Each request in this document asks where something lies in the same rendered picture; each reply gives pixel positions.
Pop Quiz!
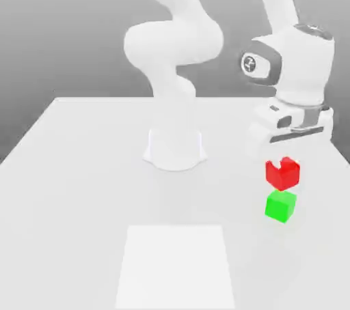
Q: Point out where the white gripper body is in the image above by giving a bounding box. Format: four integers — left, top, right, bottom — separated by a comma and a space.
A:
247, 107, 335, 158

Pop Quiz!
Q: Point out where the small red cube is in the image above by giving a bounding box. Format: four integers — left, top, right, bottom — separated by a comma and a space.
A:
265, 156, 301, 193

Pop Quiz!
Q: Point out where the small green cube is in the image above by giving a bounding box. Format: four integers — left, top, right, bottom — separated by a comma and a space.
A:
264, 190, 298, 224

